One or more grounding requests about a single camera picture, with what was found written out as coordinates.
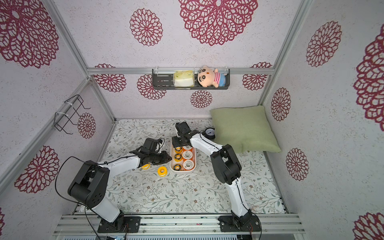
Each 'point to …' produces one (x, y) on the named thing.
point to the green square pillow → (247, 129)
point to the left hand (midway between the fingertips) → (171, 159)
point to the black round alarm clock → (209, 133)
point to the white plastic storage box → (182, 159)
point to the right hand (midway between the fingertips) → (174, 140)
